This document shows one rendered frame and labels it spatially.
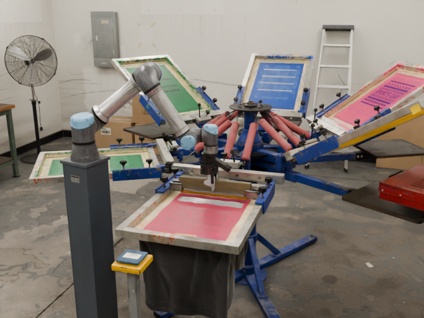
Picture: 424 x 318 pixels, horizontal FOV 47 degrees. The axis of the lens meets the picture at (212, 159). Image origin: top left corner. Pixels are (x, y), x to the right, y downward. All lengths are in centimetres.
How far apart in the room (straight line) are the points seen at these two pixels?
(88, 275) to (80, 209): 38
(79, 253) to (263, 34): 457
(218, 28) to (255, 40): 53
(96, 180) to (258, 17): 449
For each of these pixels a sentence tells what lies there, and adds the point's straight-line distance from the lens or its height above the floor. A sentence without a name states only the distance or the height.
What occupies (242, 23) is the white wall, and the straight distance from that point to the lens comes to 675.
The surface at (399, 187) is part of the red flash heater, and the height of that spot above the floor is 110.
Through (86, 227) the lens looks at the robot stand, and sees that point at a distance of 269.
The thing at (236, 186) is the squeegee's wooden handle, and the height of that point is 104.
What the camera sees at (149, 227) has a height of 96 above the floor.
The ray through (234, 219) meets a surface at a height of 96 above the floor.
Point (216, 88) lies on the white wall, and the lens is 692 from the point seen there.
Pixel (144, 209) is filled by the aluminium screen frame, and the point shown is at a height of 99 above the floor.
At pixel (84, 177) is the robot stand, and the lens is 258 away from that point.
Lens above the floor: 195
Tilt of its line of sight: 17 degrees down
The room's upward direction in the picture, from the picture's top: straight up
